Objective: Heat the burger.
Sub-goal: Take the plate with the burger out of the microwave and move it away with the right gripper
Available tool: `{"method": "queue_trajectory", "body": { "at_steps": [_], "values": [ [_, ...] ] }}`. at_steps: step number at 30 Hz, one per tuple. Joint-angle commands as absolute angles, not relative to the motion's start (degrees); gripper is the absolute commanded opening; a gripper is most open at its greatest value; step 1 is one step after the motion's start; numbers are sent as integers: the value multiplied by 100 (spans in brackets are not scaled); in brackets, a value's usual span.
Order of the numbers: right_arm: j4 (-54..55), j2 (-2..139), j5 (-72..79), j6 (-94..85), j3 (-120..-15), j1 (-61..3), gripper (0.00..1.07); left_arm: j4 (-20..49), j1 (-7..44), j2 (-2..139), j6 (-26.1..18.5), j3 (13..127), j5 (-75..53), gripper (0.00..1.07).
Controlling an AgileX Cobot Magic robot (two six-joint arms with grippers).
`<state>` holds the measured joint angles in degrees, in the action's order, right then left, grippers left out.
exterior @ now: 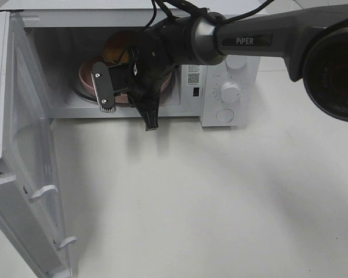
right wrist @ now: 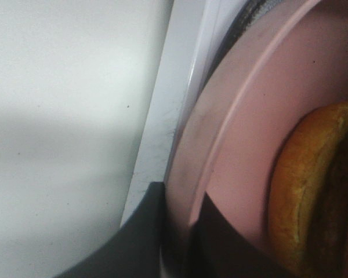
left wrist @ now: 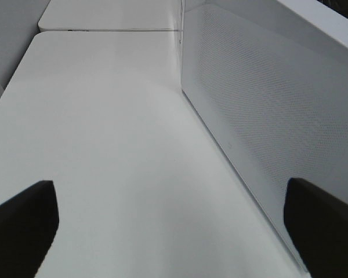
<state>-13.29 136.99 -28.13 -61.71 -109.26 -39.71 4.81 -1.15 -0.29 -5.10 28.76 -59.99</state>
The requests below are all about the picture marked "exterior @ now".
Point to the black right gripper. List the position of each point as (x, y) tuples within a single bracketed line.
[(140, 78)]

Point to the pink round plate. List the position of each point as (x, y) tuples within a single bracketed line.
[(85, 77)]

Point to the burger with lettuce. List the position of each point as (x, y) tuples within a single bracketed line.
[(115, 49)]

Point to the round white door button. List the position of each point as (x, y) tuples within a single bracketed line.
[(225, 116)]

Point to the white timer knob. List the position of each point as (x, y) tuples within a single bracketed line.
[(230, 92)]

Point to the white microwave door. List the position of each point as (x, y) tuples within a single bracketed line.
[(31, 208)]

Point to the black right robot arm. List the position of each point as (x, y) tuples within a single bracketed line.
[(312, 42)]

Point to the white warning label sticker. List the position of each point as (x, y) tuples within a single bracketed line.
[(194, 75)]

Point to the white microwave oven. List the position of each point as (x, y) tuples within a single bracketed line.
[(67, 37)]

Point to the upper white power knob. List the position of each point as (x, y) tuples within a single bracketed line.
[(236, 62)]

